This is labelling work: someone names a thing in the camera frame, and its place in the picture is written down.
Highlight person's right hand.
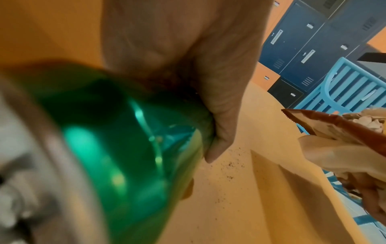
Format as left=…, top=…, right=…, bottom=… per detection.
left=341, top=172, right=386, bottom=226

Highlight person's left hand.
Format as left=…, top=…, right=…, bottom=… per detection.
left=101, top=0, right=275, bottom=200

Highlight brown snack packet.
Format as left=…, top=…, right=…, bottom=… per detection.
left=281, top=108, right=386, bottom=157

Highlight green plastic bottle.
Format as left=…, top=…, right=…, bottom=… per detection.
left=6, top=62, right=216, bottom=244

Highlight crumpled white paper pieces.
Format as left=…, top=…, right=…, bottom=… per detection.
left=342, top=106, right=386, bottom=135

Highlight orange locker door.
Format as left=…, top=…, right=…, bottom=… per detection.
left=250, top=62, right=281, bottom=92

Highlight black locker door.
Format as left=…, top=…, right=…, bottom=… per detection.
left=267, top=78, right=306, bottom=109

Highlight blue metal locker cabinet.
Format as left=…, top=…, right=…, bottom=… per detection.
left=259, top=0, right=386, bottom=94

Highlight light blue slatted chair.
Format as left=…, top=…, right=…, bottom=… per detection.
left=297, top=57, right=386, bottom=232

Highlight scattered brown crumbs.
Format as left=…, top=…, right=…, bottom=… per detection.
left=208, top=147, right=255, bottom=221

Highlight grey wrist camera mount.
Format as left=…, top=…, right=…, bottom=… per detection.
left=0, top=77, right=106, bottom=244

